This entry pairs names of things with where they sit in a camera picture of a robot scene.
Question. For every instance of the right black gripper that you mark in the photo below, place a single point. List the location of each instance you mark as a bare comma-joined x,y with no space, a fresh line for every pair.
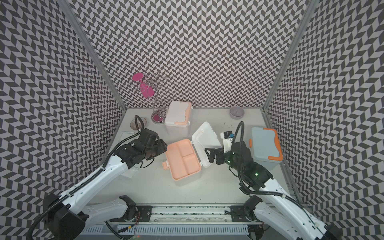
220,154

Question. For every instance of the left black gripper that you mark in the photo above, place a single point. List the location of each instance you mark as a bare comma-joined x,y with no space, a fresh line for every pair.
156,144

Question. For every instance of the white first aid box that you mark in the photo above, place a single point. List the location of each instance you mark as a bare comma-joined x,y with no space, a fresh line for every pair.
204,137
177,120

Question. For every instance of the blue first aid kit box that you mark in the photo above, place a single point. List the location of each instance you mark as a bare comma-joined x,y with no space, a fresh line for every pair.
265,147

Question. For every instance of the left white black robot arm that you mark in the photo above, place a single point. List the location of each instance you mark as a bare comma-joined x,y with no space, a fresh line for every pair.
66,215

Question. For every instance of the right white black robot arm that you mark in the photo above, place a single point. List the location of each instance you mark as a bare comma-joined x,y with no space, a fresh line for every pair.
268,202

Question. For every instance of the small clear glass bowl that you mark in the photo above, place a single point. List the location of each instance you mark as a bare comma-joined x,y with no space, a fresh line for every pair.
133,123

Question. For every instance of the small grey round bowl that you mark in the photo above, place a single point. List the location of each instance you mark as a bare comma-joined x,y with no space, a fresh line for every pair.
237,112

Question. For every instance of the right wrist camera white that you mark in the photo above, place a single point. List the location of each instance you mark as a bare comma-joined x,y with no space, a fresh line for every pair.
227,138

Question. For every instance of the silver wire stand pink ornaments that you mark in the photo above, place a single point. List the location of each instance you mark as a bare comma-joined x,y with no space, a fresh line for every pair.
150,88

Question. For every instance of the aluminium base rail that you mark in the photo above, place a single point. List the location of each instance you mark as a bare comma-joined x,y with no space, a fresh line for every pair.
166,213

